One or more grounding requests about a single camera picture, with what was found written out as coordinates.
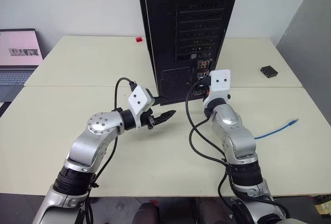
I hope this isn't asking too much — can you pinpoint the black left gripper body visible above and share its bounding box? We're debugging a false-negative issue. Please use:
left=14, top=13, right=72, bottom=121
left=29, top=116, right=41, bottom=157
left=141, top=87, right=158, bottom=131

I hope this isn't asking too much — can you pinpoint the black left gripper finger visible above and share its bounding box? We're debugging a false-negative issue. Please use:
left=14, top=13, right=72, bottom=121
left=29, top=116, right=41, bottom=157
left=153, top=95, right=170, bottom=106
left=154, top=110, right=177, bottom=126

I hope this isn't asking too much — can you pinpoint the black computer tower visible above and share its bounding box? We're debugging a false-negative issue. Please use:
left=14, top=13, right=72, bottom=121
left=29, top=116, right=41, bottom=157
left=136, top=0, right=243, bottom=106

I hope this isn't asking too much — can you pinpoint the small black adapter box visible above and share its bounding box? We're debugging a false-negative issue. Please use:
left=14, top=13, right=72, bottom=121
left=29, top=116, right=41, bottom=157
left=260, top=65, right=279, bottom=78

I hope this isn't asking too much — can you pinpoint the dark rounded shape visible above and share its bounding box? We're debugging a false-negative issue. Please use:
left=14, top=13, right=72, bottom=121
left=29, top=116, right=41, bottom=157
left=135, top=201, right=160, bottom=224

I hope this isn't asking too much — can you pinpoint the yellow floor clutter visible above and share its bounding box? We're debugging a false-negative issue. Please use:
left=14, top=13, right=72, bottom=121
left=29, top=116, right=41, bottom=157
left=313, top=193, right=331, bottom=219

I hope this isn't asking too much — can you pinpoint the open grey laptop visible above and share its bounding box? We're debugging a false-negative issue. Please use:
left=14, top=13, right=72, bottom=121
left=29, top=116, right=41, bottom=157
left=0, top=28, right=44, bottom=103

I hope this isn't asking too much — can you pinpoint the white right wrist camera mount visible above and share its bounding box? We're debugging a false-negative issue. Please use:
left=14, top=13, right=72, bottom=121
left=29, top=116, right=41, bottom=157
left=202, top=69, right=232, bottom=106

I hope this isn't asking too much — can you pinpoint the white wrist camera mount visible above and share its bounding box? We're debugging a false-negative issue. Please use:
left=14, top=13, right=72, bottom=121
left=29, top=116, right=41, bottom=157
left=202, top=69, right=232, bottom=106
left=127, top=85, right=156, bottom=129

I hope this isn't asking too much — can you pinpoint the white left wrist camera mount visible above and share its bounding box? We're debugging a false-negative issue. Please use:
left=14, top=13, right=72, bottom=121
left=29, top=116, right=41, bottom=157
left=127, top=85, right=156, bottom=129

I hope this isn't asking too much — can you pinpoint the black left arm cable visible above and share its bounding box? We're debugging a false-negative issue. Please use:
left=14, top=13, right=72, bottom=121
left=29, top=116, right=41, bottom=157
left=76, top=78, right=137, bottom=224

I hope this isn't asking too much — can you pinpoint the blue ethernet cable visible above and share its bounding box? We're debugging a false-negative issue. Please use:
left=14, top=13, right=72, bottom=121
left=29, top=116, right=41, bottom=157
left=253, top=118, right=300, bottom=140

